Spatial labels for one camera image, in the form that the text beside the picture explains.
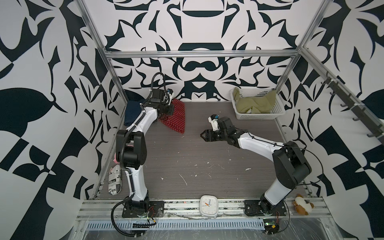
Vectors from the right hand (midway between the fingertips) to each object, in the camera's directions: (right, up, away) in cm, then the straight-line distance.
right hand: (205, 133), depth 89 cm
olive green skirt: (+43, +19, +22) cm, 52 cm away
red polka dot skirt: (-17, +8, +9) cm, 21 cm away
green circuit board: (+29, -42, -18) cm, 54 cm away
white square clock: (+1, -33, -16) cm, 37 cm away
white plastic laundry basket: (+53, +15, +19) cm, 58 cm away
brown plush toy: (+46, -34, -16) cm, 59 cm away
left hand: (-20, +18, +6) cm, 27 cm away
